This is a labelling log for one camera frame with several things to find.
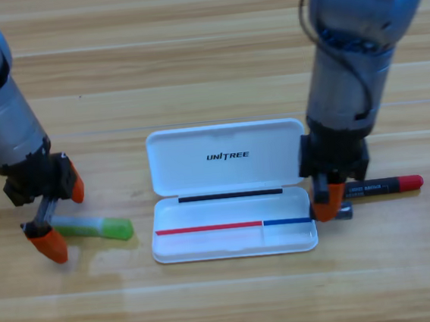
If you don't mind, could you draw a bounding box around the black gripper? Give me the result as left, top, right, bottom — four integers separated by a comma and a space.
0, 142, 93, 270
293, 114, 376, 225

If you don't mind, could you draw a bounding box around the green glue stick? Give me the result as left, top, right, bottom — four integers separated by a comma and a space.
49, 208, 136, 249

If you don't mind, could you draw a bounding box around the red and black marker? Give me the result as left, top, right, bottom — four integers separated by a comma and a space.
341, 173, 426, 205

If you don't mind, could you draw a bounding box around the white Unitree pencil case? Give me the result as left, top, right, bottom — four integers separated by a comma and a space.
140, 116, 320, 267

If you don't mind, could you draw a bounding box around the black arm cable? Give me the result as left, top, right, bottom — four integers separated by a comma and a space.
297, 0, 375, 126

